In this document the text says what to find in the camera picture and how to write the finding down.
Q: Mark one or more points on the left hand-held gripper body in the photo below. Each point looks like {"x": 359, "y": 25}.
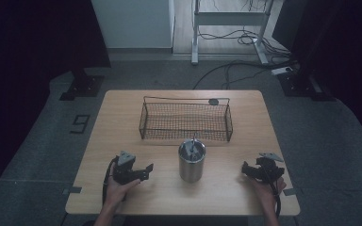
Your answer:
{"x": 124, "y": 171}

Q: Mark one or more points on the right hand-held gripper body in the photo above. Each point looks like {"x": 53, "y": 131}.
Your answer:
{"x": 267, "y": 171}

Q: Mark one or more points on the person's left hand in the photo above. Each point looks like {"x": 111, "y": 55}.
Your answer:
{"x": 116, "y": 190}

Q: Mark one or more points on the person's right hand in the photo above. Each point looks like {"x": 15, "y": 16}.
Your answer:
{"x": 265, "y": 193}

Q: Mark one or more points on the grey tape piece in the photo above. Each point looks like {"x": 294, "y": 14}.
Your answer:
{"x": 290, "y": 191}
{"x": 73, "y": 190}

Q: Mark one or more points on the stainless steel cup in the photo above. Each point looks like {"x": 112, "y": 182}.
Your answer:
{"x": 191, "y": 169}

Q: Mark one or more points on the metal utensil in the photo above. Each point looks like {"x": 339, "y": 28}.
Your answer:
{"x": 194, "y": 147}

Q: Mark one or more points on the dark oval basket tag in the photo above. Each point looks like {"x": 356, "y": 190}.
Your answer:
{"x": 213, "y": 101}

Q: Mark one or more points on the black stand base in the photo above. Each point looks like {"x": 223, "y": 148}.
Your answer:
{"x": 83, "y": 86}
{"x": 301, "y": 86}

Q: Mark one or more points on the white power strip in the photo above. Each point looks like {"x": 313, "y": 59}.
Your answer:
{"x": 281, "y": 71}

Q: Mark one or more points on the dark curtain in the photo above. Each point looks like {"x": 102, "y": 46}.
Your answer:
{"x": 342, "y": 47}
{"x": 28, "y": 62}

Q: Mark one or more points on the white cabinet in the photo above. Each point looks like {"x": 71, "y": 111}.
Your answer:
{"x": 135, "y": 22}

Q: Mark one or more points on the white desk frame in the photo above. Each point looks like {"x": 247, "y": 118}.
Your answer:
{"x": 229, "y": 18}

